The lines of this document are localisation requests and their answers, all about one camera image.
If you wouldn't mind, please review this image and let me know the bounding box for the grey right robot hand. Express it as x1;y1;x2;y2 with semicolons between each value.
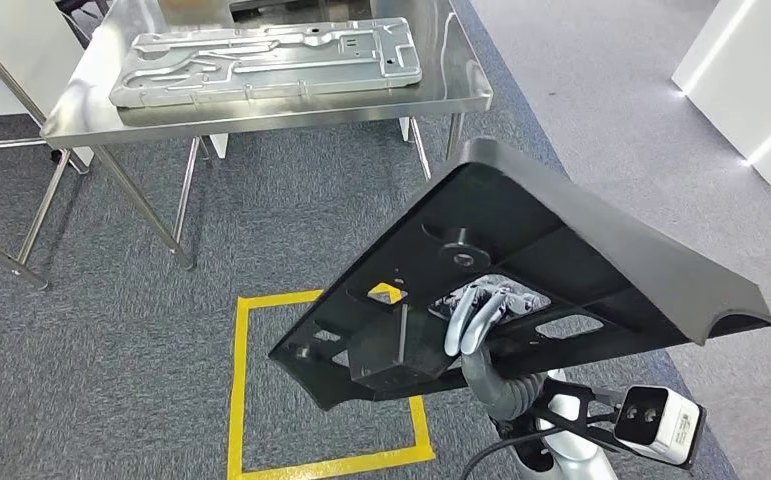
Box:
431;274;552;422

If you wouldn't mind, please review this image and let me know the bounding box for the black plastic panel part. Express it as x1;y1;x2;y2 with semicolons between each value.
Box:
268;137;771;412

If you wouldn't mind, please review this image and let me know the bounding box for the stainless steel workbench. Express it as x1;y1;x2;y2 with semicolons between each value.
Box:
0;0;494;291

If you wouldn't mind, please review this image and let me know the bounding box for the yellow floor tape square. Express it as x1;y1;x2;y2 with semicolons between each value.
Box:
225;282;437;480

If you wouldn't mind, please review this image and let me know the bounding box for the stamped silver metal plate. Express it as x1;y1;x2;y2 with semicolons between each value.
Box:
107;16;424;109

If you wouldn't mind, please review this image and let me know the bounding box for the white counter with light strips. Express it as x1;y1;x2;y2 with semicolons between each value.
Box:
671;0;771;187

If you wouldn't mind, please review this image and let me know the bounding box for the white cabinet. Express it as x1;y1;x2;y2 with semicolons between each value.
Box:
0;0;95;168

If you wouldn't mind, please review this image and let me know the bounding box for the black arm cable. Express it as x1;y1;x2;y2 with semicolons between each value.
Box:
459;427;559;480

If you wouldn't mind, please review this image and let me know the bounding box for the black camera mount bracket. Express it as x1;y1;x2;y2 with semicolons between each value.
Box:
533;377;625;453

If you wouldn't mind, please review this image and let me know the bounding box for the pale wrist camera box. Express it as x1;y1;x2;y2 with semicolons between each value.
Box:
613;385;708;468

